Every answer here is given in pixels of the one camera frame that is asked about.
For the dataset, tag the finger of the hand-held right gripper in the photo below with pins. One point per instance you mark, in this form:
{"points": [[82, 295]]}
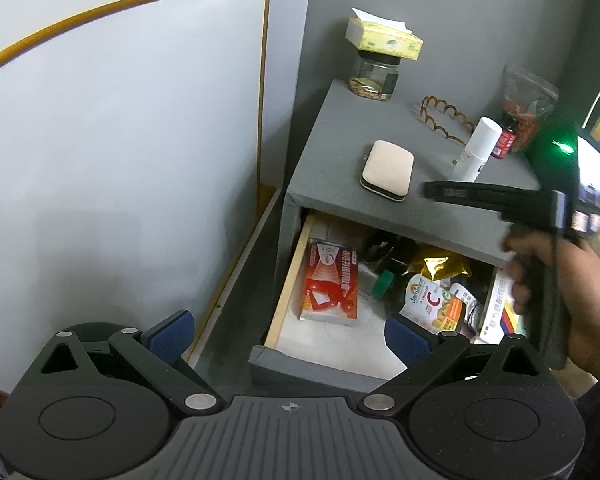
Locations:
{"points": [[470, 192]]}

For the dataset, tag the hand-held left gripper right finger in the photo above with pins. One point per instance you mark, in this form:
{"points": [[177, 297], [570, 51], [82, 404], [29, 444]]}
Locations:
{"points": [[405, 342]]}

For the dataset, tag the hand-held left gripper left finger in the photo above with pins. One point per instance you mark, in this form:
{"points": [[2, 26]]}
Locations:
{"points": [[172, 338]]}

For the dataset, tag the white spray bottle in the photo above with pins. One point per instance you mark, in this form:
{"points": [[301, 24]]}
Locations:
{"points": [[480, 145]]}

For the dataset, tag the beige oval case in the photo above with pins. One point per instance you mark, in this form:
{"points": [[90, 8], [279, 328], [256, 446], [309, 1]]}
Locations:
{"points": [[387, 167]]}

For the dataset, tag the grey nightstand drawer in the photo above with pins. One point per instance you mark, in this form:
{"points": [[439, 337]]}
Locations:
{"points": [[285, 305]]}

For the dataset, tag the person's right hand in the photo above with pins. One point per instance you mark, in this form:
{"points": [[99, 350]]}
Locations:
{"points": [[590, 300]]}

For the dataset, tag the open laptop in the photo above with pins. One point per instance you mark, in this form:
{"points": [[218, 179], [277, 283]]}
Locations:
{"points": [[590, 165]]}

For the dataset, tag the yellow and white vitamin pouch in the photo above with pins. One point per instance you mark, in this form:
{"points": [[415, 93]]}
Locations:
{"points": [[430, 305]]}

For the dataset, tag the red supplement bottle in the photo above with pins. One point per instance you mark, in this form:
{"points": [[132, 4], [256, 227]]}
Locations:
{"points": [[505, 142]]}

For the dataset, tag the brown scalloped headband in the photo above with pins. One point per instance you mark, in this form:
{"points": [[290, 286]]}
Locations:
{"points": [[442, 130]]}

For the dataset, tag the silver sachet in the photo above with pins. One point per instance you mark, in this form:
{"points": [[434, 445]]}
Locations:
{"points": [[472, 312]]}

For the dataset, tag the gold foil packet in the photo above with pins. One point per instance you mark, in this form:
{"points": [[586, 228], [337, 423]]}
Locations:
{"points": [[440, 265]]}

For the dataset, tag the clear bag of red berries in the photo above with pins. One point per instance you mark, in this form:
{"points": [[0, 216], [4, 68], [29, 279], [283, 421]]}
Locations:
{"points": [[527, 95]]}

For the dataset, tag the black pouch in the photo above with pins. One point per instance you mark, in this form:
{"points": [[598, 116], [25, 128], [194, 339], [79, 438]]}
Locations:
{"points": [[395, 250]]}

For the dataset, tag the red medicine box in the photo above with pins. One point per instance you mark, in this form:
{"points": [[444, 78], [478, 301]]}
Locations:
{"points": [[330, 285]]}

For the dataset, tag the white box with colourful print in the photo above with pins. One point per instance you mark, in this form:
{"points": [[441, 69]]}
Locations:
{"points": [[497, 310]]}

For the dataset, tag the clear jar with black lid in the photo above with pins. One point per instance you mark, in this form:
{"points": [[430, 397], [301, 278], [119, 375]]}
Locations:
{"points": [[372, 80]]}

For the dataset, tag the yellow tissue box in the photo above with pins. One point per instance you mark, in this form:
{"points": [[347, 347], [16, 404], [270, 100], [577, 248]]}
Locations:
{"points": [[380, 40]]}

